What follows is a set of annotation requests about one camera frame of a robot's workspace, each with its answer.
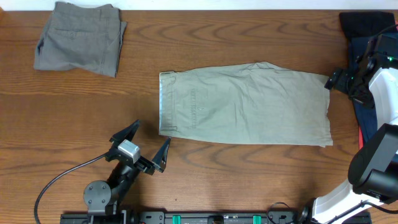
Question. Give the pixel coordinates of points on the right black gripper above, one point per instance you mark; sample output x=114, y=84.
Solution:
x=333, y=79

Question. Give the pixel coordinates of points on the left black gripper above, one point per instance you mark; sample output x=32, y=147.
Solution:
x=143, y=163

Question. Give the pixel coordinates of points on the khaki green shorts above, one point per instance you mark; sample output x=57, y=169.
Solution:
x=253, y=103

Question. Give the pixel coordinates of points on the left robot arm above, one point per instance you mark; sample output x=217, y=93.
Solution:
x=104, y=197

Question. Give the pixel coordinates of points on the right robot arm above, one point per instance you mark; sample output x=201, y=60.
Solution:
x=372, y=175

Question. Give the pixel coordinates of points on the navy blue folded garment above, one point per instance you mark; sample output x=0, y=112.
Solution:
x=366, y=117

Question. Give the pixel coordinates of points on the black folded garment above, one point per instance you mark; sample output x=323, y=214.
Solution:
x=367, y=23

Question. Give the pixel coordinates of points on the red folded garment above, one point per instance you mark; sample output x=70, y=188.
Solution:
x=360, y=138

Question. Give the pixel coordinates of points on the folded grey shorts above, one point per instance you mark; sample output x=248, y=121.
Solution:
x=78, y=37

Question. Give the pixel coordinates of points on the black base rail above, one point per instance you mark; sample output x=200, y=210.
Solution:
x=181, y=218

